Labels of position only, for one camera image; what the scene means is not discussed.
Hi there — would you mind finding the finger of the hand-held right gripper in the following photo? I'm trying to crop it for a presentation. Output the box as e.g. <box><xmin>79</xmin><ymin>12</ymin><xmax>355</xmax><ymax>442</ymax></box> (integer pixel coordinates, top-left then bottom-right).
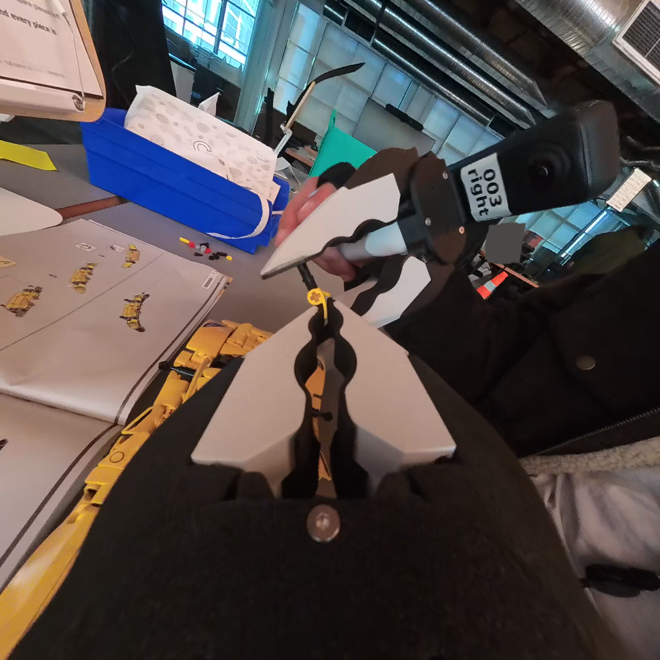
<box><xmin>260</xmin><ymin>173</ymin><xmax>404</xmax><ymax>281</ymax></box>
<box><xmin>343</xmin><ymin>254</ymin><xmax>432</xmax><ymax>330</ymax></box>

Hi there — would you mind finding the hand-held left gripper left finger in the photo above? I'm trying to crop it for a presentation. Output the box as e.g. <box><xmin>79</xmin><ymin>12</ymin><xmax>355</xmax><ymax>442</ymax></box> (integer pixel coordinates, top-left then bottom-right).
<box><xmin>191</xmin><ymin>308</ymin><xmax>323</xmax><ymax>488</ymax></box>

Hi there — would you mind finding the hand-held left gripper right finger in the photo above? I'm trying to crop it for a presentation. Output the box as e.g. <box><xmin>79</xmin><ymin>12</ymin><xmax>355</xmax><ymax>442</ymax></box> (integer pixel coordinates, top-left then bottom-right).
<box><xmin>330</xmin><ymin>300</ymin><xmax>458</xmax><ymax>477</ymax></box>

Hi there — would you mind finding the yellow brick toy car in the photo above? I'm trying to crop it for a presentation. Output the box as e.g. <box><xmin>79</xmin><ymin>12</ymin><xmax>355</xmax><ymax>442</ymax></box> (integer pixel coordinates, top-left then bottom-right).
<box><xmin>0</xmin><ymin>320</ymin><xmax>331</xmax><ymax>619</ymax></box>

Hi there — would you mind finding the yellow cross-hole connector piece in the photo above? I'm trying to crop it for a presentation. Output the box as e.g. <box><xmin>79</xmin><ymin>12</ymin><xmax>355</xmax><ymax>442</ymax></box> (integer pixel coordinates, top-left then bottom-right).
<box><xmin>304</xmin><ymin>289</ymin><xmax>333</xmax><ymax>328</ymax></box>

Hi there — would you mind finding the person's right forearm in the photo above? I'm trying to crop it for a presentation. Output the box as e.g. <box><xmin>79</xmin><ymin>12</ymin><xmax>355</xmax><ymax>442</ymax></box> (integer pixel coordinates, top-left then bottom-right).
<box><xmin>384</xmin><ymin>255</ymin><xmax>578</xmax><ymax>454</ymax></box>

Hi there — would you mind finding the wooden desk lamp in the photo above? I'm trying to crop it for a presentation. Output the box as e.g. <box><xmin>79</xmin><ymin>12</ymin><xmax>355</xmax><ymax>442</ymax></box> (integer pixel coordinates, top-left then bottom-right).
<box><xmin>281</xmin><ymin>62</ymin><xmax>367</xmax><ymax>155</ymax></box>

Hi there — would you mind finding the person's right hand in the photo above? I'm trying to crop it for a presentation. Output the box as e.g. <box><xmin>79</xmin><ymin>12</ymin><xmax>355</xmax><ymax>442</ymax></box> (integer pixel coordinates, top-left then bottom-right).
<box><xmin>276</xmin><ymin>180</ymin><xmax>371</xmax><ymax>282</ymax></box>

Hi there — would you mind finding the teal plastic bin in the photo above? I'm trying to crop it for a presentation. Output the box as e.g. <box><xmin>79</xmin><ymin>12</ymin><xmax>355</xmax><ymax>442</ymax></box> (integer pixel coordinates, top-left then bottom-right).
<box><xmin>309</xmin><ymin>111</ymin><xmax>380</xmax><ymax>178</ymax></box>

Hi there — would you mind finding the cluster of tiny pin pieces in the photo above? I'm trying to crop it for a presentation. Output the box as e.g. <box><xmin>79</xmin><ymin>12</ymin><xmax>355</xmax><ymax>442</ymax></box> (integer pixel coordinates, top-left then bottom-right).
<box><xmin>179</xmin><ymin>236</ymin><xmax>234</xmax><ymax>262</ymax></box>

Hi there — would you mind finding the patterned white paper bag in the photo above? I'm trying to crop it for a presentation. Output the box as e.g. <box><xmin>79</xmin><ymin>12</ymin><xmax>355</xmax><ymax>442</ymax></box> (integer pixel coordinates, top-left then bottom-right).
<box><xmin>124</xmin><ymin>85</ymin><xmax>287</xmax><ymax>240</ymax></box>

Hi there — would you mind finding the open instruction booklet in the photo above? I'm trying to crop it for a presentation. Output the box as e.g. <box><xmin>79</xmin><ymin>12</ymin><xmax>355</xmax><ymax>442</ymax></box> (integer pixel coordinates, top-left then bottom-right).
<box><xmin>0</xmin><ymin>219</ymin><xmax>233</xmax><ymax>573</ymax></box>

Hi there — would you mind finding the white air vent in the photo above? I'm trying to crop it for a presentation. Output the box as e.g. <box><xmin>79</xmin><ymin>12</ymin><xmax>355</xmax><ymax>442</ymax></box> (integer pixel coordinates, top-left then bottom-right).
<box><xmin>613</xmin><ymin>0</ymin><xmax>660</xmax><ymax>87</ymax></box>

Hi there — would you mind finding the blue plastic bin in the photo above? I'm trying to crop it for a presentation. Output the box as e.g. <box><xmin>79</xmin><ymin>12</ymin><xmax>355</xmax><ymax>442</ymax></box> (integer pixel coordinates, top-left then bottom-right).
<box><xmin>80</xmin><ymin>107</ymin><xmax>292</xmax><ymax>254</ymax></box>

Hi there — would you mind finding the cream hoodie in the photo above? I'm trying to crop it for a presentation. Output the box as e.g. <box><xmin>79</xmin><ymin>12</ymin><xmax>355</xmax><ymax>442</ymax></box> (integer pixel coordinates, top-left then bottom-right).
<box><xmin>521</xmin><ymin>454</ymin><xmax>660</xmax><ymax>660</ymax></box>

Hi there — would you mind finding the white folding stand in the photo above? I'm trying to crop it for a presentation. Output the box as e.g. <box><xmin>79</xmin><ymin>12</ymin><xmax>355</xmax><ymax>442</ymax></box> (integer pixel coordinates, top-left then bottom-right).
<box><xmin>0</xmin><ymin>187</ymin><xmax>64</xmax><ymax>238</ymax></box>

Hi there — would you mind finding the wooden instruction board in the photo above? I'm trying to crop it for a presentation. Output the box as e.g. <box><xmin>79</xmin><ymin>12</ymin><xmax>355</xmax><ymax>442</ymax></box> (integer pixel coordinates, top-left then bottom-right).
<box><xmin>0</xmin><ymin>0</ymin><xmax>106</xmax><ymax>123</ymax></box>

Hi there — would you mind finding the silver air duct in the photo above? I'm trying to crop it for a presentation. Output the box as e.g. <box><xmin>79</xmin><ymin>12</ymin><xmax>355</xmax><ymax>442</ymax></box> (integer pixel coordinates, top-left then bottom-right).
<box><xmin>508</xmin><ymin>0</ymin><xmax>660</xmax><ymax>124</ymax></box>

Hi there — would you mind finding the black drawcord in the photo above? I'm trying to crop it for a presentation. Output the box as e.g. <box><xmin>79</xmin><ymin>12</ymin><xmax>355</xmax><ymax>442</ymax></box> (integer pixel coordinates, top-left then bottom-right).
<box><xmin>583</xmin><ymin>563</ymin><xmax>660</xmax><ymax>599</ymax></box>

